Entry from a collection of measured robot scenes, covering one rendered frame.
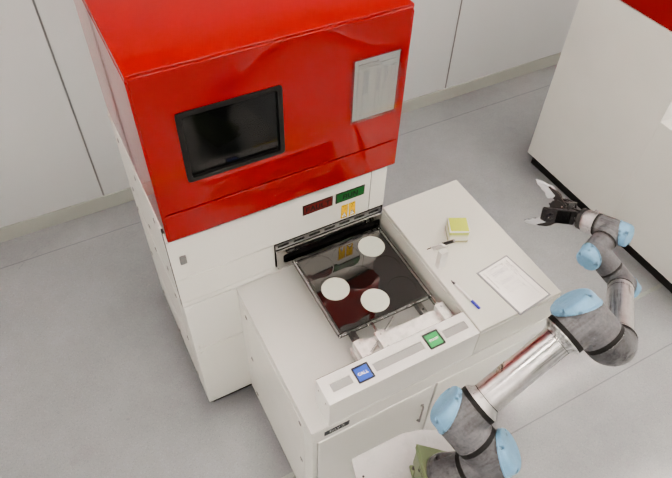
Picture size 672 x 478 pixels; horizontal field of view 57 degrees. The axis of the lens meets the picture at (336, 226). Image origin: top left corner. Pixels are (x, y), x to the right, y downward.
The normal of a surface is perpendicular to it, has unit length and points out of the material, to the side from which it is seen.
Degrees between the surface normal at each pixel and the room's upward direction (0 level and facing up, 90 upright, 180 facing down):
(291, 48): 90
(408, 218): 0
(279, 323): 0
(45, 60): 90
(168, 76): 90
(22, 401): 0
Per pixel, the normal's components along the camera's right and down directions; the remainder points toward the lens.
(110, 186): 0.47, 0.66
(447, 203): 0.03, -0.67
